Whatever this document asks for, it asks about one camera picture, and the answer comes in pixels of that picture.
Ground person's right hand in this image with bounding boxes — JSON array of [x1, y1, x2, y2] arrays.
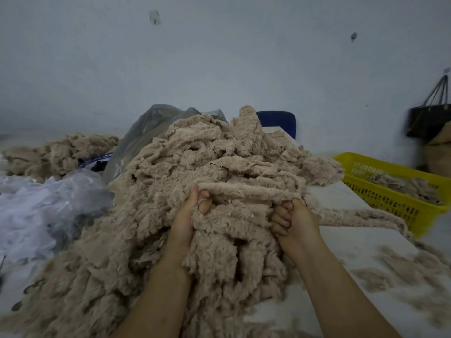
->
[[270, 198, 326, 261]]

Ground person's left hand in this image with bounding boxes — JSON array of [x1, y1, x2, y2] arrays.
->
[[166, 184, 213, 260]]

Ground beige fleece fabric piece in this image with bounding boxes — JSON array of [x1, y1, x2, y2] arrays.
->
[[187, 179, 413, 300]]

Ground person's right forearm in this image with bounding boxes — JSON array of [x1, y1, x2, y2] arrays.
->
[[287, 239, 402, 338]]

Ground person's left forearm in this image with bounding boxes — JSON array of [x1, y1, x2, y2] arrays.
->
[[112, 251, 194, 338]]

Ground pile of beige fleece fabric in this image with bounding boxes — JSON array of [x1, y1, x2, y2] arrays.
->
[[0, 105, 416, 338]]

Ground grey plastic bag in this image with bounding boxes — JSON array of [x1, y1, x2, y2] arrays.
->
[[103, 104, 229, 183]]

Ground blue chair back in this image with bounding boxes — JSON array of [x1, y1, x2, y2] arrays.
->
[[256, 111, 297, 140]]

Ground blue white patterned packet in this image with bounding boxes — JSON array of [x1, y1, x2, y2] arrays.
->
[[77, 153, 113, 171]]

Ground yellow plastic basket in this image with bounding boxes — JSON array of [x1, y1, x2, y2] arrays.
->
[[333, 152, 451, 238]]

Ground beige fleece scraps in basket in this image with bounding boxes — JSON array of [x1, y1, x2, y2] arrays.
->
[[366, 173, 444, 205]]

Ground loose beige fluff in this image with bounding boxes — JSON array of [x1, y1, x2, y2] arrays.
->
[[349, 243, 451, 328]]

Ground small heap of beige fleece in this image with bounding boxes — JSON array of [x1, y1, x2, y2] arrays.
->
[[2, 134, 120, 183]]

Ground clear plastic bag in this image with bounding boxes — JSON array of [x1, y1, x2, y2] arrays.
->
[[0, 169, 115, 268]]

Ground black tote bag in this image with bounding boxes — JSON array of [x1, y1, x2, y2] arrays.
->
[[406, 75, 451, 140]]

